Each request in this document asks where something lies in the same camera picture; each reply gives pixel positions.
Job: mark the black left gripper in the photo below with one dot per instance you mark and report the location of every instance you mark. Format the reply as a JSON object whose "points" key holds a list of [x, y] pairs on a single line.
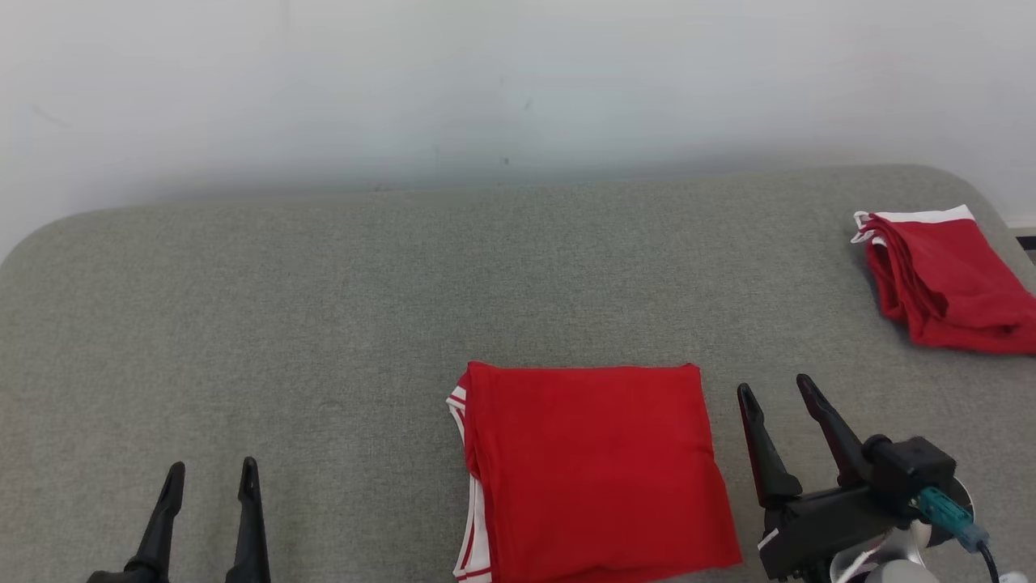
{"points": [[113, 577]]}

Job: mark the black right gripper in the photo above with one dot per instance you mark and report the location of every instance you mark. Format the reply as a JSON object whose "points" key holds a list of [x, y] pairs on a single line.
{"points": [[834, 526]]}

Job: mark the red Bulls jersey white sleeves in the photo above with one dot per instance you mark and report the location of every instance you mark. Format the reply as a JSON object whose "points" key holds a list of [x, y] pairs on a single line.
{"points": [[599, 470]]}

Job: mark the red Bulls shorts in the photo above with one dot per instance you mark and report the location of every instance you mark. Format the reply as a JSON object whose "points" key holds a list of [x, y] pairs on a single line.
{"points": [[947, 283]]}

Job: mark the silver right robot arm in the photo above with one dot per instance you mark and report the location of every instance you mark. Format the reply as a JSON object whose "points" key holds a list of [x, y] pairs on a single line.
{"points": [[898, 567]]}

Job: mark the grey fabric sofa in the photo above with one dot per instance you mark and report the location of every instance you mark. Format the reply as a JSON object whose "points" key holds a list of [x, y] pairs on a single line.
{"points": [[283, 324]]}

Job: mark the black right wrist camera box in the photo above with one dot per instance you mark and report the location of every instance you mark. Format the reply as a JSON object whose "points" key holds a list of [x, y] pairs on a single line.
{"points": [[910, 474]]}

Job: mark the dark wall baseboard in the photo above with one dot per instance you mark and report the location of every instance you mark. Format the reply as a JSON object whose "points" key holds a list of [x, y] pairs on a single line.
{"points": [[1026, 241]]}

